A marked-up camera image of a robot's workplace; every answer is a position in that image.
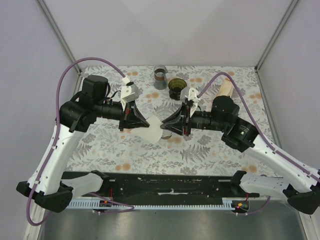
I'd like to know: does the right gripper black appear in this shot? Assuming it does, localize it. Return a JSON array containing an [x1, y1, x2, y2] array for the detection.
[[161, 101, 228, 137]]

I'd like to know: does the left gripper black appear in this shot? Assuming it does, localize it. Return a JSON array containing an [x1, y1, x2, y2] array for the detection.
[[95, 99, 150, 132]]

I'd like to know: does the white paper coffee filter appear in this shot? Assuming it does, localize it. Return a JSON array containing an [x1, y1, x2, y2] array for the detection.
[[131, 115, 163, 144]]

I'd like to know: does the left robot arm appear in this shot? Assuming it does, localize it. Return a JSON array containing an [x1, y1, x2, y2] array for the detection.
[[16, 75, 149, 213]]

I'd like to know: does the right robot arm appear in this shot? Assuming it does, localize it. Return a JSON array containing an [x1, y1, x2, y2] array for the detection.
[[161, 96, 320, 215]]

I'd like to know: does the clear glass dripper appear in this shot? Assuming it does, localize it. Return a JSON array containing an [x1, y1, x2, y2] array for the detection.
[[161, 110, 178, 140]]

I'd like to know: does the dark olive glass dripper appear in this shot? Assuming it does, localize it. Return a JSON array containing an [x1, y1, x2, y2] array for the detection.
[[168, 78, 187, 101]]

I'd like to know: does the floral tablecloth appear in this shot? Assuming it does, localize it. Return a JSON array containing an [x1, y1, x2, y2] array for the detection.
[[65, 66, 276, 177]]

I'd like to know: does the glass carafe with brown band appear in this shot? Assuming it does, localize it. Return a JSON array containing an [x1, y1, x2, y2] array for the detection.
[[153, 65, 168, 90]]

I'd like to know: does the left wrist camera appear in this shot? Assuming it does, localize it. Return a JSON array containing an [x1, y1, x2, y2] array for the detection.
[[120, 76, 140, 111]]

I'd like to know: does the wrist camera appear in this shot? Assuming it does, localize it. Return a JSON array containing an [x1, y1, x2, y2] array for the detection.
[[120, 76, 140, 111], [180, 87, 201, 117]]

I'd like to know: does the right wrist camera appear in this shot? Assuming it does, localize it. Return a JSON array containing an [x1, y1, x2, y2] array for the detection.
[[180, 87, 201, 117]]

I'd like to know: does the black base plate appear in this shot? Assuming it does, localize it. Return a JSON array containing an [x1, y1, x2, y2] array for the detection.
[[62, 170, 261, 205]]

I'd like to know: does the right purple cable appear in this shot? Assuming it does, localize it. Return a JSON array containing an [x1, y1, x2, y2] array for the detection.
[[197, 71, 320, 216]]

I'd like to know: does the white cable duct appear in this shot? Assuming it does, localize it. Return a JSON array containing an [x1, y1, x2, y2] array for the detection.
[[67, 197, 251, 210]]

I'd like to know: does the left aluminium frame post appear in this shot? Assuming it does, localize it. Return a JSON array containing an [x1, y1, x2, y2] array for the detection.
[[35, 0, 76, 63]]

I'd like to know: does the aluminium frame post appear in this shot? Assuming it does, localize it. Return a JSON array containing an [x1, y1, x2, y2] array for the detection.
[[35, 0, 76, 63], [254, 0, 301, 73]]

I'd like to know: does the right aluminium frame post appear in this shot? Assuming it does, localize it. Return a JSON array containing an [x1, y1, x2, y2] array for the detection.
[[254, 0, 301, 73]]

